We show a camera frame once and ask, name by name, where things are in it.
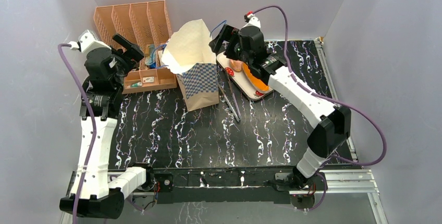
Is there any blue item in organizer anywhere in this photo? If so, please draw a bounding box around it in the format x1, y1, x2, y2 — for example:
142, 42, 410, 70
144, 44, 156, 69

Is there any small tube in organizer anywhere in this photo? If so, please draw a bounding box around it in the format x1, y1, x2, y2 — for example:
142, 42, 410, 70
126, 82, 143, 89

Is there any small white label card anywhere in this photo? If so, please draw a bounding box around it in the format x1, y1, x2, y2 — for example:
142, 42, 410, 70
142, 77, 155, 83

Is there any fake brown bread loaf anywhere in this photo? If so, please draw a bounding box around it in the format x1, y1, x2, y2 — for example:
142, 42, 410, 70
242, 63, 271, 94

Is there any strawberry pattern white tray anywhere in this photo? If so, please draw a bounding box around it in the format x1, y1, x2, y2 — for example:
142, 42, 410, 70
216, 42, 274, 101

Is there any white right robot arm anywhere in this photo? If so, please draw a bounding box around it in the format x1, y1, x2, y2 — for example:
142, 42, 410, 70
208, 25, 351, 190

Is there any pink plastic file organizer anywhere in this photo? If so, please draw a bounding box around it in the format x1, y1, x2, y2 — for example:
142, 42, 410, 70
93, 0, 178, 95

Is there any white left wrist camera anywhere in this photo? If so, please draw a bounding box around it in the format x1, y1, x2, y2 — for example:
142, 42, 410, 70
68, 30, 111, 54

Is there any sugared orange fake bread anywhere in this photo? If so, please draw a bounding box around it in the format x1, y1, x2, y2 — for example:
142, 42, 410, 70
229, 59, 243, 72

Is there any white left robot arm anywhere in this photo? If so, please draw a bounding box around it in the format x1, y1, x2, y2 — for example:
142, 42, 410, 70
59, 30, 158, 219

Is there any blue checkered paper bag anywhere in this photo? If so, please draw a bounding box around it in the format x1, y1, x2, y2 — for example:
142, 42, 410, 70
159, 19, 219, 111

